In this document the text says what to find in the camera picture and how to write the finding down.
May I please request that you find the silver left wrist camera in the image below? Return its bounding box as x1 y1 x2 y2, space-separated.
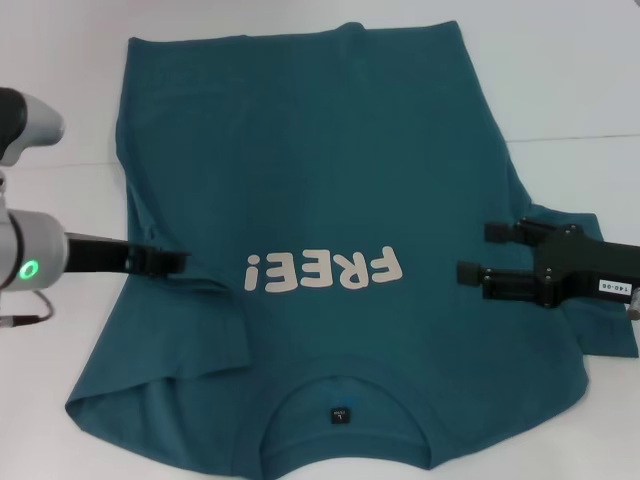
0 87 67 169

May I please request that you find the left arm cable with plug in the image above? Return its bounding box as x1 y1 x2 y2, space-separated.
0 291 55 329

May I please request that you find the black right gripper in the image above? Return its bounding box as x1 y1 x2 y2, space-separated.
456 216 640 310

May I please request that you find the teal t-shirt with FREE print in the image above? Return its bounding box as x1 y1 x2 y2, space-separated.
63 20 640 474

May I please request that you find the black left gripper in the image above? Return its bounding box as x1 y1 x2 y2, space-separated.
64 233 194 277

